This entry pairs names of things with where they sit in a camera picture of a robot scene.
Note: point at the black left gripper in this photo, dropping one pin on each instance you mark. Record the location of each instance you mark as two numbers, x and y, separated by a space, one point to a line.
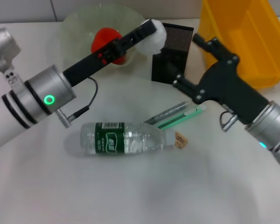
88 64

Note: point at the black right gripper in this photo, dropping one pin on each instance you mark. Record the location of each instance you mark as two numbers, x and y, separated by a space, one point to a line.
228 88

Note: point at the white paper ball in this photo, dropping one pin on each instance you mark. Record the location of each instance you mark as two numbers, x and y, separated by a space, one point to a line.
151 44

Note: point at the mint green utility knife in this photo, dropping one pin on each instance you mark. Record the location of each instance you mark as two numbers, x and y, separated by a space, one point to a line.
182 116

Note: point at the green label water bottle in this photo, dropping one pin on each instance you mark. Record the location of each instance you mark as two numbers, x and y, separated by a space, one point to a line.
109 140

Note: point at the black mesh pen holder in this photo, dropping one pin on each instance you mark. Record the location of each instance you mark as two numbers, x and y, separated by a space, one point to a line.
177 37

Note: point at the red-orange fruit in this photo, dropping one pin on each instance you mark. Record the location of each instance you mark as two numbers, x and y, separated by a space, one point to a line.
102 37

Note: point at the grey marker pen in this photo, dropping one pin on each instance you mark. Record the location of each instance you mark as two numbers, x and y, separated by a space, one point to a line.
170 112

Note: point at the tan eraser block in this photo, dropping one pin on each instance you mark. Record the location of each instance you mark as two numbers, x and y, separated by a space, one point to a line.
180 140

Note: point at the yellow plastic bin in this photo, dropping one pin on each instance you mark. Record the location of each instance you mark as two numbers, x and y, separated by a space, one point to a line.
259 46

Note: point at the clear wavy glass bowl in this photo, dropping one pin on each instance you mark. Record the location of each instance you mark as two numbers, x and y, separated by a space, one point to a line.
79 35

